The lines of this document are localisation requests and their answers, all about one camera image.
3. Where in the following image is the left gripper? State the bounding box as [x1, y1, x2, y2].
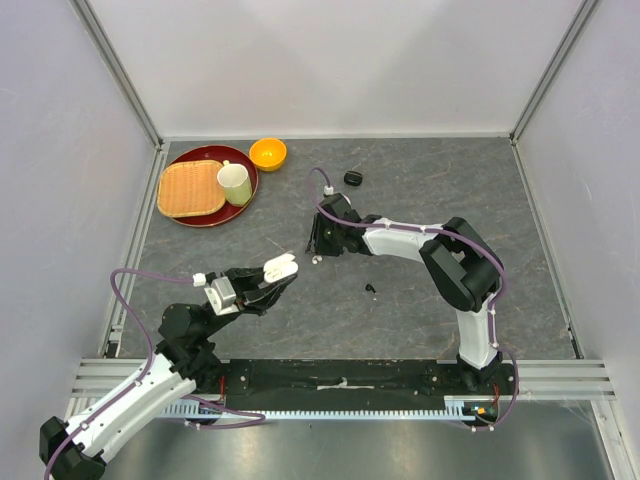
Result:
[200, 260, 298, 339]

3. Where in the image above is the white earbud charging case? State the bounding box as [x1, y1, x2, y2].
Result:
[263, 253, 299, 284]

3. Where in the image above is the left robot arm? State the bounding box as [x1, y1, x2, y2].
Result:
[39, 253, 299, 479]

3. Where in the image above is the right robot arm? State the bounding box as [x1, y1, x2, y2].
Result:
[307, 193, 504, 394]

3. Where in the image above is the black earbud charging case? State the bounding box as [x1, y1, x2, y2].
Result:
[343, 170, 363, 187]

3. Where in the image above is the red round tray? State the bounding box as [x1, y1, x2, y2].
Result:
[170, 145, 259, 228]

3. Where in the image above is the orange bowl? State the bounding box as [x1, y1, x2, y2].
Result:
[249, 138, 288, 172]

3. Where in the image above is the pale green cup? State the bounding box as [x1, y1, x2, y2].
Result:
[217, 160, 253, 207]

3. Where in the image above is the woven bamboo mat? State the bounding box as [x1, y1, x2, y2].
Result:
[157, 160, 226, 218]

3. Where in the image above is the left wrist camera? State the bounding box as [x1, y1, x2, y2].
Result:
[204, 276, 239, 316]

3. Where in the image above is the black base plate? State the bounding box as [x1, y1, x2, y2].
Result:
[209, 359, 515, 399]

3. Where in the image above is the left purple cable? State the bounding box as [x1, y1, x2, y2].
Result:
[44, 268, 206, 479]

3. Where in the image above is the slotted cable duct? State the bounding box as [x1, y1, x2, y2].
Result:
[160, 391, 499, 422]

